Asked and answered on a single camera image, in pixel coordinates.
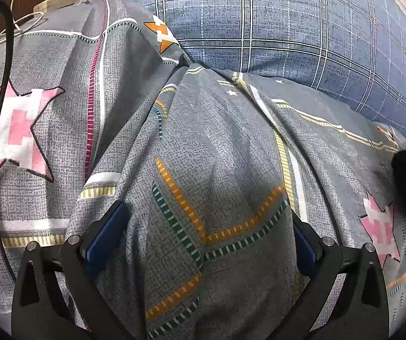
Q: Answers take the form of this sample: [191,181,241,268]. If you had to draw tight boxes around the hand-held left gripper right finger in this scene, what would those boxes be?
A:
[291,212,391,340]

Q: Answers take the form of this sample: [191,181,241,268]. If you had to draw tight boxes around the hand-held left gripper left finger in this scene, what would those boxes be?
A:
[11,201,130,340]

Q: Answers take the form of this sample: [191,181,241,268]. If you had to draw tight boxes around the grey star-print bed sheet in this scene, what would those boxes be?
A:
[0,0,406,340]

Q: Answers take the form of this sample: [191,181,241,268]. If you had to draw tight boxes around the blue plaid pillow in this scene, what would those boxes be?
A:
[93,0,406,142]

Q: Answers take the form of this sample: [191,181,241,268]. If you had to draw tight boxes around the beige power strip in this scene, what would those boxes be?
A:
[33,0,90,13]

